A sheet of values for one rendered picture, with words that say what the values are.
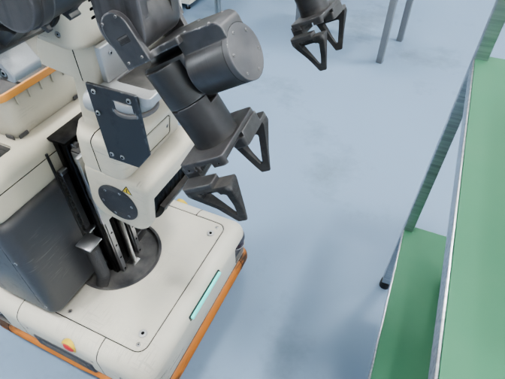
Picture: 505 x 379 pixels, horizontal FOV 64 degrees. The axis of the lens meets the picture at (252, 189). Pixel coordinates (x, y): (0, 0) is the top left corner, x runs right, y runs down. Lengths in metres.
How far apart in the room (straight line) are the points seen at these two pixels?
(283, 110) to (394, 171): 0.76
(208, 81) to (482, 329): 0.41
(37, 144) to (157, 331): 0.60
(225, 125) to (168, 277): 0.92
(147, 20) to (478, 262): 0.49
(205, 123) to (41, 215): 0.72
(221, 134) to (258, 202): 1.44
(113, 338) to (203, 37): 1.01
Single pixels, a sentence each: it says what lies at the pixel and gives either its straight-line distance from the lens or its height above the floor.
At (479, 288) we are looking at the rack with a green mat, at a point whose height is 0.95.
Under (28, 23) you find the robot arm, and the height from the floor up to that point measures 1.21.
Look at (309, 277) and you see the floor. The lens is 1.67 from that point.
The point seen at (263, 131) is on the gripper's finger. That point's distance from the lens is 0.54.
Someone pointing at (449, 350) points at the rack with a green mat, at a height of 0.95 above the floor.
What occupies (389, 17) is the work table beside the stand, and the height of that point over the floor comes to 0.32.
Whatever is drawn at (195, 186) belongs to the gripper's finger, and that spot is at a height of 1.06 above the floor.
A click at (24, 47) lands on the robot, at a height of 1.13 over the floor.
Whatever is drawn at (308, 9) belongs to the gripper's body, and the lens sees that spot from 0.83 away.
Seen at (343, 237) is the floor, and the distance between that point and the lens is 1.81.
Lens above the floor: 1.39
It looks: 45 degrees down
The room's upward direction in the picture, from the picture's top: straight up
